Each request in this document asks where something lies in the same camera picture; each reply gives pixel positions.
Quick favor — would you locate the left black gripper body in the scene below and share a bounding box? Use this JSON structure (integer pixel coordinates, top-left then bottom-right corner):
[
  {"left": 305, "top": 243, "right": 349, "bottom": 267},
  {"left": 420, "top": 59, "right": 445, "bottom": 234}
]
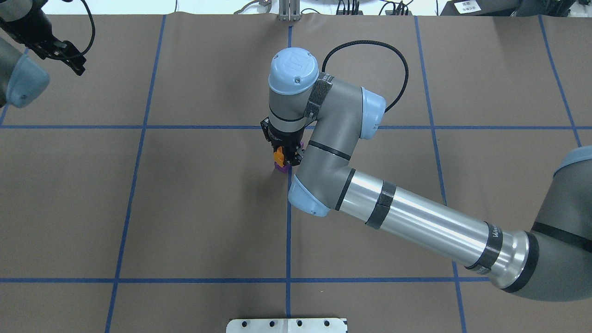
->
[{"left": 1, "top": 9, "right": 61, "bottom": 58}]

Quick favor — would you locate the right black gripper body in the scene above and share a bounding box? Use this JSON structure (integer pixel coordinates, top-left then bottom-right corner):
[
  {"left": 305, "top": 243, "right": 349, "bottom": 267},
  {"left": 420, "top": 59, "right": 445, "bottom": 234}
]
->
[{"left": 268, "top": 127, "right": 304, "bottom": 150}]

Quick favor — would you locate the orange trapezoid block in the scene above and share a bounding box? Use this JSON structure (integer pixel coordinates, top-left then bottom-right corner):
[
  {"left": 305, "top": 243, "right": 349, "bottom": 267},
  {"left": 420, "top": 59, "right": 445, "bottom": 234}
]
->
[{"left": 273, "top": 146, "right": 285, "bottom": 168}]

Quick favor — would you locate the purple trapezoid block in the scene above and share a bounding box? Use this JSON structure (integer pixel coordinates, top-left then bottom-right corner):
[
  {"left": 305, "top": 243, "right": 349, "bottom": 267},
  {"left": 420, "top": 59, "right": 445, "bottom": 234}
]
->
[{"left": 274, "top": 142, "right": 304, "bottom": 173}]

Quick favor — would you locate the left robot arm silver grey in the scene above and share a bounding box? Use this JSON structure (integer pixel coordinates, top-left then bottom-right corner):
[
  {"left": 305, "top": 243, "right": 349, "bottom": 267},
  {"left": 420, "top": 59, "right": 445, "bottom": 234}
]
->
[{"left": 0, "top": 0, "right": 96, "bottom": 108}]

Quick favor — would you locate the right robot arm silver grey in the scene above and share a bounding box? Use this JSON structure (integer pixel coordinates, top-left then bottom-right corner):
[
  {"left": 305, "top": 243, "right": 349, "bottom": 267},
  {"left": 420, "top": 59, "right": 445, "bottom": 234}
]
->
[{"left": 261, "top": 47, "right": 592, "bottom": 302}]

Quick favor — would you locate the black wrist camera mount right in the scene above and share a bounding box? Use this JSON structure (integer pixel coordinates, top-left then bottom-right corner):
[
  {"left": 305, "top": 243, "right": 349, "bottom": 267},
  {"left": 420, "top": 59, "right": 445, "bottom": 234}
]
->
[{"left": 260, "top": 117, "right": 271, "bottom": 142}]

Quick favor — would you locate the aluminium frame post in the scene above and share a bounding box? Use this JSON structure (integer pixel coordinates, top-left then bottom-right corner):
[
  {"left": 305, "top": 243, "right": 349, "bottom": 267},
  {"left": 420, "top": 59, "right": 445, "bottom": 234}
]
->
[{"left": 278, "top": 0, "right": 302, "bottom": 22}]

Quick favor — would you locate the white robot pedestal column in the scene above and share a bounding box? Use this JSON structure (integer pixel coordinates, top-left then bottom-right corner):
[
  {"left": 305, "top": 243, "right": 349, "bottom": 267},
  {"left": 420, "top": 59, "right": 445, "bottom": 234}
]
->
[{"left": 226, "top": 318, "right": 349, "bottom": 333}]

